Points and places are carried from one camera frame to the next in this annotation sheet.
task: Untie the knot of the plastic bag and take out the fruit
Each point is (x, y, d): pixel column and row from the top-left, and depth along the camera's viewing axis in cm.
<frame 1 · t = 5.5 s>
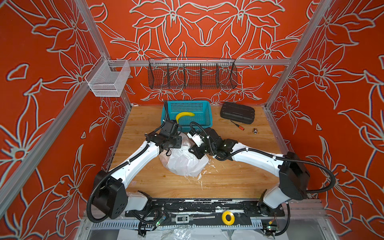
left hand: (177, 139, 83), fingers open
right hand: (187, 149, 78), fingers closed
white plastic bag: (181, 162, 81), point 10 cm above the table
yellow banana: (183, 114, 113), point 3 cm above the table
teal plastic basket: (202, 109, 116), point 3 cm above the table
black plastic tool case: (238, 112, 110), point 6 cm above the table
red handled screwdriver: (240, 127, 109), on the table
chrome socket bit: (255, 130, 105), on the table

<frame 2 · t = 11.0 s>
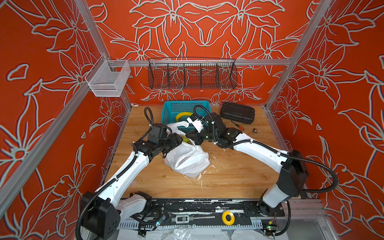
left hand: (180, 140, 78), fingers open
right hand: (184, 135, 74), fingers closed
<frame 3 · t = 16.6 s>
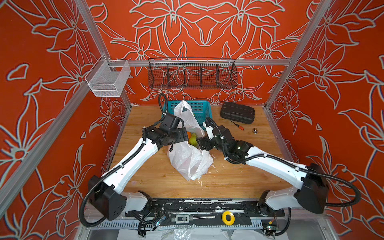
left hand: (181, 134, 77), fingers open
right hand: (199, 135, 77), fingers open
white plastic bag: (190, 161, 75), point 16 cm above the table
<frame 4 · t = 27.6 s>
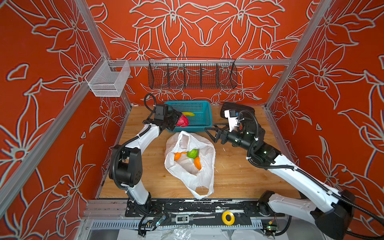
left hand: (180, 115, 89), fingers open
right hand: (207, 127, 64), fingers open
red dragon fruit: (183, 121, 88), point 19 cm above the table
orange fruit: (197, 163, 84), point 7 cm above the table
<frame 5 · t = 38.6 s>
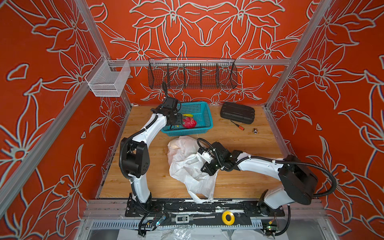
left hand: (177, 118, 91), fingers open
right hand: (199, 169, 81), fingers closed
white plastic bag: (186, 161, 77), point 14 cm above the table
red dragon fruit: (188, 122, 102), point 8 cm above the table
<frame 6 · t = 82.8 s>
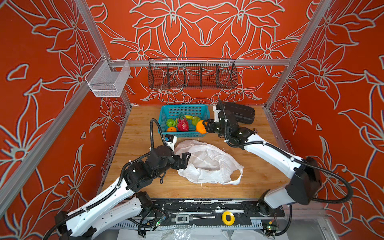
left hand: (183, 152, 69), fingers open
right hand: (201, 121, 78), fingers open
white plastic bag: (207, 164, 89), on the table
green fruit: (195, 120, 106), point 6 cm above the table
green pear: (170, 122, 105), point 6 cm above the table
orange fruit 2: (171, 129, 102), point 5 cm above the table
